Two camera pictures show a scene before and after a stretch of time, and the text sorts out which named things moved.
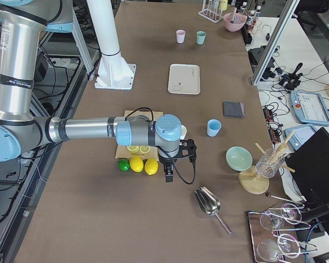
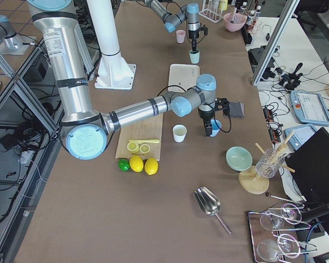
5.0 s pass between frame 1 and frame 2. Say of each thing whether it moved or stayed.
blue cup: stayed
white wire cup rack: stayed
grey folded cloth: stayed
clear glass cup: stayed
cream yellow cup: stayed
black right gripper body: moved
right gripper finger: moved
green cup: moved
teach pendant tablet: stayed
